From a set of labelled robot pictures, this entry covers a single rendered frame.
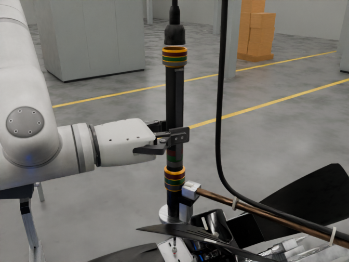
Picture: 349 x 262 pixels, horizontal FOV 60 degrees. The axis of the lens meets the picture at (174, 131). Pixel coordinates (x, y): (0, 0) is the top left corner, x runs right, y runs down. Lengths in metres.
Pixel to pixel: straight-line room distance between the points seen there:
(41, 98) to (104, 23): 6.49
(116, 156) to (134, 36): 6.81
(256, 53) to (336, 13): 5.93
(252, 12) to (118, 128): 8.48
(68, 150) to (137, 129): 0.12
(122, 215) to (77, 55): 4.63
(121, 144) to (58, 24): 6.17
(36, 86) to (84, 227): 2.27
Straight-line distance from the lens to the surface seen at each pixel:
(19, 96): 0.46
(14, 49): 0.61
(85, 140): 0.50
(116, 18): 7.04
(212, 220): 0.76
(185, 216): 0.66
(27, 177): 0.51
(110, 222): 2.69
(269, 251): 0.93
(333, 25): 14.17
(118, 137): 0.51
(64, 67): 6.75
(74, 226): 2.72
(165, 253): 0.77
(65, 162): 0.51
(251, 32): 8.94
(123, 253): 0.80
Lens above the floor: 1.75
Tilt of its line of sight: 25 degrees down
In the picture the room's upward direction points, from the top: straight up
